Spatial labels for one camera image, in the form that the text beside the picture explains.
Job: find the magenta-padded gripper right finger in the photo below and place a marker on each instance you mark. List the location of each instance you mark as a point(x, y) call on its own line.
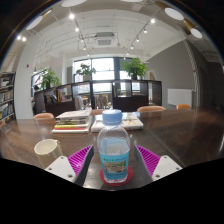
point(166, 165)

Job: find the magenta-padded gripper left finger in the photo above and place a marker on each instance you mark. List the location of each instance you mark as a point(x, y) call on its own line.
point(61, 166)

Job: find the clear blue-capped water bottle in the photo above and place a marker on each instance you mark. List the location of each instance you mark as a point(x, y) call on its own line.
point(113, 150)

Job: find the cream ceramic cup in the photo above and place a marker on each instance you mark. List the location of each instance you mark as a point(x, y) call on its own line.
point(46, 151)

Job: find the flat round red coaster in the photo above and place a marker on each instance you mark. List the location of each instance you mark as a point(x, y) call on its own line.
point(130, 175)

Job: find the stack of books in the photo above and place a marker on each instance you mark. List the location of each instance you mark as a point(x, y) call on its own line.
point(71, 121)

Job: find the flat white book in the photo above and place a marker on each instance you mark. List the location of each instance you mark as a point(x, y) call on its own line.
point(133, 124)

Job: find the orange chairs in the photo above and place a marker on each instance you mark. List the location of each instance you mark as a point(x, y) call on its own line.
point(150, 108)

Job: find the dark low shelf unit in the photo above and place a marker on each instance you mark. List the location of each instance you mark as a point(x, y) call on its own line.
point(60, 106)

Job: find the person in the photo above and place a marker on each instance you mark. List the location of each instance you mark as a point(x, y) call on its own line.
point(36, 89)

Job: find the bushy green potted plant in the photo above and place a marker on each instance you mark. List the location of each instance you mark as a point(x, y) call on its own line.
point(50, 78)

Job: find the tall dark bookshelf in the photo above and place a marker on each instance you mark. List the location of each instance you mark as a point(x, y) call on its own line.
point(6, 96)

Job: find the small green potted plant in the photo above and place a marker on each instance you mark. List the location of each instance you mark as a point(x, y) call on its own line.
point(85, 70)

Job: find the tall green potted plant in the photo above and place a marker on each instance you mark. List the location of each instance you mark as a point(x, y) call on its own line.
point(134, 67)

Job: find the ceiling air conditioner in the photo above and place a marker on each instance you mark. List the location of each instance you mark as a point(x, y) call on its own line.
point(104, 41)

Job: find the round ceiling lights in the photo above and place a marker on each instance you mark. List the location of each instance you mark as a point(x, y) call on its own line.
point(174, 13)

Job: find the white wall radiator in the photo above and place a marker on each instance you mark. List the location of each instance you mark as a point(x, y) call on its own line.
point(180, 97)

